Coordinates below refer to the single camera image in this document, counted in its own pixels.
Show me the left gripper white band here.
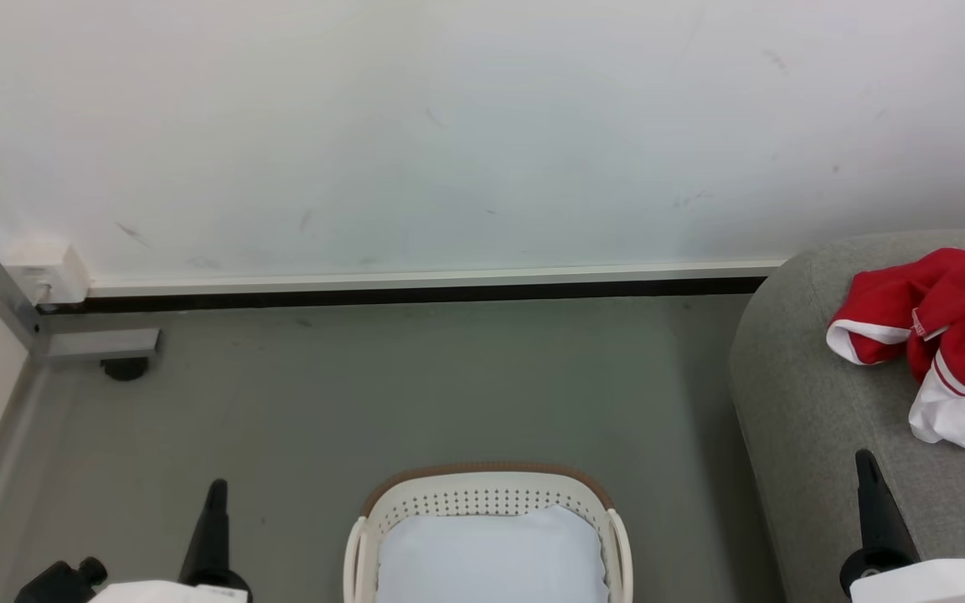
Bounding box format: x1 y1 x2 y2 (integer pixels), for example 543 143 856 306
88 478 253 603

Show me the grey fabric sofa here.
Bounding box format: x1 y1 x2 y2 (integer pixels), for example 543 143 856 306
729 229 965 603

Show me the red basketball jersey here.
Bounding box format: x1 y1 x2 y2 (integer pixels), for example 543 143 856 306
825 247 965 454

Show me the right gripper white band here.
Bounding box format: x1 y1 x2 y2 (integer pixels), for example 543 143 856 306
839 449 965 603

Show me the white cloth in basket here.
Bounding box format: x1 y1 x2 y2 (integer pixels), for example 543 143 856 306
374 504 610 603

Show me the white perforated laundry basket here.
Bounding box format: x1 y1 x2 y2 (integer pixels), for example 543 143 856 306
343 461 635 603

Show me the white wall outlet box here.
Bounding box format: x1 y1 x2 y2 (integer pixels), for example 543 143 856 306
6 242 92 307

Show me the white and black baseboard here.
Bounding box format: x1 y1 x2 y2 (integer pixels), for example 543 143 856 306
37 260 787 317

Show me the black round frame foot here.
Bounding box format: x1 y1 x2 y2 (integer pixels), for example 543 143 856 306
101 357 151 383

